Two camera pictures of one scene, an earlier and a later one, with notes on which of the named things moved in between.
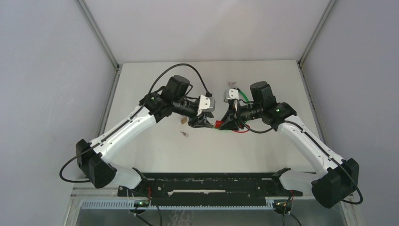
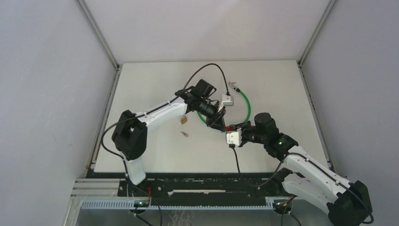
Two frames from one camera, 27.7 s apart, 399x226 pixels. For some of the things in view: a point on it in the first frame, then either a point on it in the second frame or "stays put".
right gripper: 230,119 -> 243,125
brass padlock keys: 184,134 stays put
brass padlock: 183,120 stays put
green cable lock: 232,84 stays put
